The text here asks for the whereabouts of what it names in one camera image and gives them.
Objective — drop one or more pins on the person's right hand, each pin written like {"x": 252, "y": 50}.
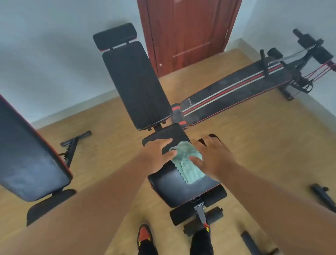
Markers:
{"x": 218, "y": 160}

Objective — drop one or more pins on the person's left hand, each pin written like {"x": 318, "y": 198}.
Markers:
{"x": 155, "y": 157}

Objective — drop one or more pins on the green cleaning cloth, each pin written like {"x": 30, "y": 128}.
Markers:
{"x": 187, "y": 170}

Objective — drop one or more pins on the black weight bench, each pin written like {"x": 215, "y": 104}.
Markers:
{"x": 136, "y": 78}
{"x": 26, "y": 157}

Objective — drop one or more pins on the person's left forearm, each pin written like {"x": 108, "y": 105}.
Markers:
{"x": 78, "y": 210}

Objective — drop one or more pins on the person's right forearm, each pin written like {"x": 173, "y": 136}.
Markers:
{"x": 275, "y": 210}

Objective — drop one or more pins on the red black right shoe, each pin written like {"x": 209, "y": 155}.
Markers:
{"x": 206, "y": 227}

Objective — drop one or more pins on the red black shoe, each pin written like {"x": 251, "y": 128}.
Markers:
{"x": 144, "y": 233}
{"x": 206, "y": 227}

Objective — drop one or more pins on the striped black sit-up bench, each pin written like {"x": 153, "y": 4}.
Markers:
{"x": 236, "y": 92}

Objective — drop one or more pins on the red black left shoe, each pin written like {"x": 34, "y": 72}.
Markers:
{"x": 144, "y": 233}

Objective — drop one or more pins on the black trousers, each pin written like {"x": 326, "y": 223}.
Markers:
{"x": 200, "y": 244}

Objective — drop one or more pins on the black metal bar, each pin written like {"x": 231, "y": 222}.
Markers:
{"x": 249, "y": 243}

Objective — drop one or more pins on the black padded bar with knob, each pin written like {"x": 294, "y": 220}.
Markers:
{"x": 323, "y": 195}

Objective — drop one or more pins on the red-brown wooden door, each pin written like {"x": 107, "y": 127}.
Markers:
{"x": 189, "y": 31}

